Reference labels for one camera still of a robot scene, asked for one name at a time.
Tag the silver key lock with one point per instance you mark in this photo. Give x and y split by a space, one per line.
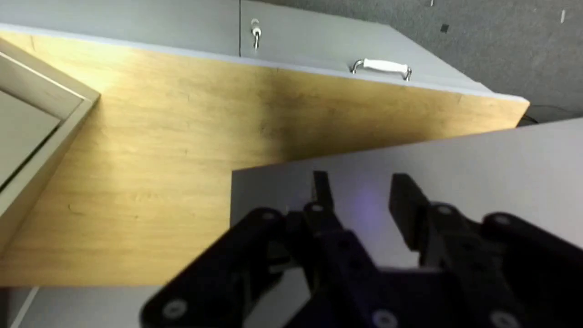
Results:
255 31

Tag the beige framed furniture panel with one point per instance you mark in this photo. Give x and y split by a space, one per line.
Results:
29 133

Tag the wooden cabinet with grey fronts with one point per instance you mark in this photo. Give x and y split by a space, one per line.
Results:
170 169

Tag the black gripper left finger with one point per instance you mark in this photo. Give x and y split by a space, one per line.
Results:
242 260

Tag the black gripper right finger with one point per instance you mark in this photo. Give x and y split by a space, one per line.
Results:
485 266

